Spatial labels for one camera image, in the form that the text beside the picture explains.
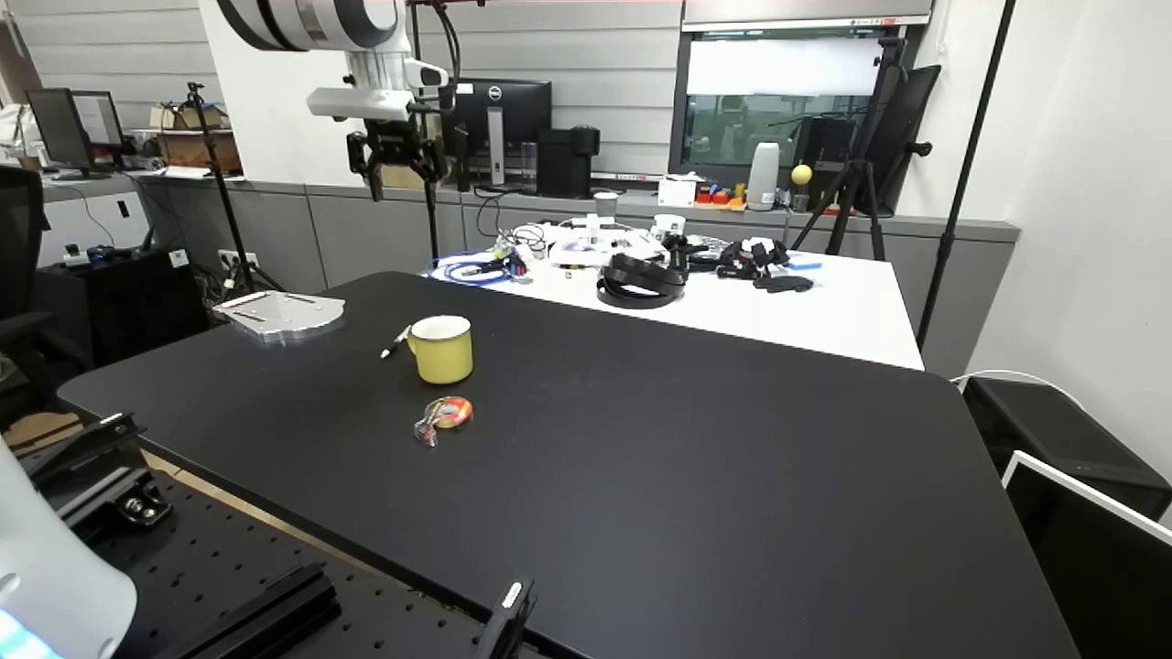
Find blue coiled cable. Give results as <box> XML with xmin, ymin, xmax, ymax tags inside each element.
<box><xmin>430</xmin><ymin>249</ymin><xmax>530</xmax><ymax>294</ymax></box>

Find small white box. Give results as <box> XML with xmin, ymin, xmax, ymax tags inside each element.
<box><xmin>655</xmin><ymin>172</ymin><xmax>702</xmax><ymax>210</ymax></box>

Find wooden crate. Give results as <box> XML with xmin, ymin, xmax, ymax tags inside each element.
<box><xmin>154</xmin><ymin>125</ymin><xmax>244</xmax><ymax>174</ymax></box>

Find black perforated breadboard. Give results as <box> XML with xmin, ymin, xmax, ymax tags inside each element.
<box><xmin>69</xmin><ymin>468</ymin><xmax>558</xmax><ymax>659</ymax></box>

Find black monitor with silver stand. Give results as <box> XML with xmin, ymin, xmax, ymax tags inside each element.
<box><xmin>441</xmin><ymin>74</ymin><xmax>558</xmax><ymax>195</ymax></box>

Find orange wrapped candy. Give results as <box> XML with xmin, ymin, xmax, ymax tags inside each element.
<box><xmin>411</xmin><ymin>393</ymin><xmax>480</xmax><ymax>451</ymax></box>

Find black mounting rail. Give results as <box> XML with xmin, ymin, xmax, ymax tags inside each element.
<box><xmin>180</xmin><ymin>563</ymin><xmax>345</xmax><ymax>659</ymax></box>

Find small desk monitor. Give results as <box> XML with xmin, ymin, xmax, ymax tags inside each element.
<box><xmin>27</xmin><ymin>84</ymin><xmax>133</xmax><ymax>174</ymax></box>

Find black pen with white cap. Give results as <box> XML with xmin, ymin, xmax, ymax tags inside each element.
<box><xmin>376</xmin><ymin>322</ymin><xmax>417</xmax><ymax>367</ymax></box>

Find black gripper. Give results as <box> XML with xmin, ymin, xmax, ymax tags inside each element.
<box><xmin>345</xmin><ymin>112</ymin><xmax>451</xmax><ymax>206</ymax></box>

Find black low cabinet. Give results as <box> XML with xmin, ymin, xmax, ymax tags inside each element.
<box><xmin>959</xmin><ymin>373</ymin><xmax>1172</xmax><ymax>518</ymax></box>

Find yellow mug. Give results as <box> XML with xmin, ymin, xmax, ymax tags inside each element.
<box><xmin>403</xmin><ymin>312</ymin><xmax>480</xmax><ymax>393</ymax></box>

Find white cylinder speaker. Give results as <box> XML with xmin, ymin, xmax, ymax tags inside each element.
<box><xmin>743</xmin><ymin>138</ymin><xmax>789</xmax><ymax>212</ymax></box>

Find black camera tripod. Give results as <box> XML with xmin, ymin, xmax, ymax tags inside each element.
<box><xmin>791</xmin><ymin>33</ymin><xmax>945</xmax><ymax>263</ymax></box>
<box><xmin>180</xmin><ymin>78</ymin><xmax>282</xmax><ymax>301</ymax></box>

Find white table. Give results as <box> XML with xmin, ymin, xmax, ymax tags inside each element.
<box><xmin>426</xmin><ymin>225</ymin><xmax>931</xmax><ymax>373</ymax></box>

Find red small items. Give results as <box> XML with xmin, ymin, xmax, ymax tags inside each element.
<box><xmin>695</xmin><ymin>178</ymin><xmax>750</xmax><ymax>212</ymax></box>

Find black headset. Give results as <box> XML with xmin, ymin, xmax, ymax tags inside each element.
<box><xmin>595</xmin><ymin>249</ymin><xmax>693</xmax><ymax>312</ymax></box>

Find black stand pole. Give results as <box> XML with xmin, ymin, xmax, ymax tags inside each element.
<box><xmin>403</xmin><ymin>0</ymin><xmax>465</xmax><ymax>266</ymax></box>
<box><xmin>914</xmin><ymin>0</ymin><xmax>1023</xmax><ymax>356</ymax></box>

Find black computer box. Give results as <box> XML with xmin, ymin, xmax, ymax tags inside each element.
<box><xmin>534</xmin><ymin>125</ymin><xmax>606</xmax><ymax>202</ymax></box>

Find black office chair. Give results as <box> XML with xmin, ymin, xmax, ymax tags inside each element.
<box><xmin>0</xmin><ymin>164</ymin><xmax>56</xmax><ymax>358</ymax></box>

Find white electronics pile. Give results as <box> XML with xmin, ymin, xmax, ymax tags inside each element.
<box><xmin>508</xmin><ymin>212</ymin><xmax>690</xmax><ymax>273</ymax></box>

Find white framed black panel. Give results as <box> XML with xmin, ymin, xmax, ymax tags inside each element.
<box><xmin>995</xmin><ymin>446</ymin><xmax>1172</xmax><ymax>659</ymax></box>

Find black cable bundle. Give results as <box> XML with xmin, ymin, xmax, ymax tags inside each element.
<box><xmin>712</xmin><ymin>235</ymin><xmax>817</xmax><ymax>295</ymax></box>

